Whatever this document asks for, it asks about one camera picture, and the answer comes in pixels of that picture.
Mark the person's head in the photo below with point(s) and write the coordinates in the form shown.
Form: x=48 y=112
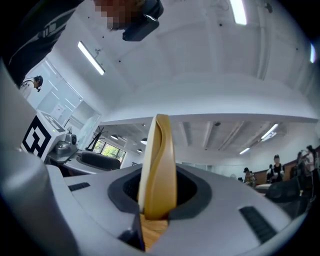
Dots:
x=120 y=13

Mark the black head-mounted camera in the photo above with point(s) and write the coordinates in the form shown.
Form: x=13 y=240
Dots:
x=140 y=27

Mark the ceiling light bar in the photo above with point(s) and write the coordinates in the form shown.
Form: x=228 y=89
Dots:
x=91 y=58
x=238 y=11
x=312 y=53
x=269 y=131
x=244 y=151

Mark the left hand-held gripper camera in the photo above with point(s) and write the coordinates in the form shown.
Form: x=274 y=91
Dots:
x=72 y=139

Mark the black pendant lamp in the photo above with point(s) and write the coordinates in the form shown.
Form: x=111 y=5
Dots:
x=139 y=150
x=114 y=137
x=144 y=141

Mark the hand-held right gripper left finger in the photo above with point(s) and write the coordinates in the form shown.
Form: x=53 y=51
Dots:
x=100 y=200

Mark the black office chair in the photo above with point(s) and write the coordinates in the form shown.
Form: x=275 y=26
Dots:
x=287 y=195

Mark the window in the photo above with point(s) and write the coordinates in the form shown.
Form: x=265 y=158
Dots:
x=110 y=151

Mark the person's black shirt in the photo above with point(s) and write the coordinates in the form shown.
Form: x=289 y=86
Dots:
x=37 y=30

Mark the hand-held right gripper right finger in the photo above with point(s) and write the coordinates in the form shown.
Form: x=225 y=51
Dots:
x=225 y=212

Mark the beige calculator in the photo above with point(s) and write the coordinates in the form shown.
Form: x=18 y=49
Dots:
x=160 y=162

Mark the black coat rack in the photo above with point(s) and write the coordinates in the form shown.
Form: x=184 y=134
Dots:
x=96 y=140

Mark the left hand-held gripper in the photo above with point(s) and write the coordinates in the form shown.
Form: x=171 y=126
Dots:
x=40 y=135

